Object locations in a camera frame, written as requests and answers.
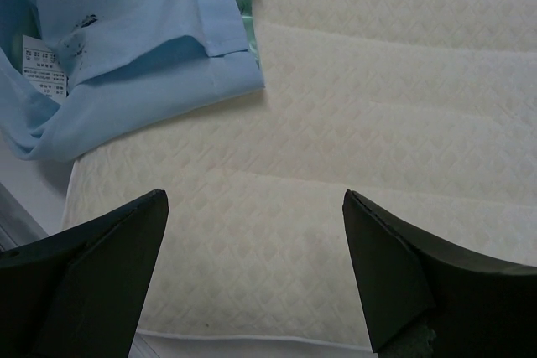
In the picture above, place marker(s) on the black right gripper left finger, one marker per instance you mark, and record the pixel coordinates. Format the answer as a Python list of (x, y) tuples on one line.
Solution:
[(80, 293)]

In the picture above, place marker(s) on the light blue pillowcase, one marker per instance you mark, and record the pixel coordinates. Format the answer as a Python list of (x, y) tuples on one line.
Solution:
[(129, 64)]

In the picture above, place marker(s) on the aluminium table front rail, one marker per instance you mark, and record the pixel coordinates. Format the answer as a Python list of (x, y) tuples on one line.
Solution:
[(18, 227)]

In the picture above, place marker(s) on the white care label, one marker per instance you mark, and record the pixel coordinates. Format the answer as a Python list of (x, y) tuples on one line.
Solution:
[(41, 68)]

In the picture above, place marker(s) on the cream quilted pillow yellow edge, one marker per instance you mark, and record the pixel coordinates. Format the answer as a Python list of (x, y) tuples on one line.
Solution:
[(426, 107)]

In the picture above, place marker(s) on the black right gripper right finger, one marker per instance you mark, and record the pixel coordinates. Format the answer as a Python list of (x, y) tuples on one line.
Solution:
[(423, 296)]

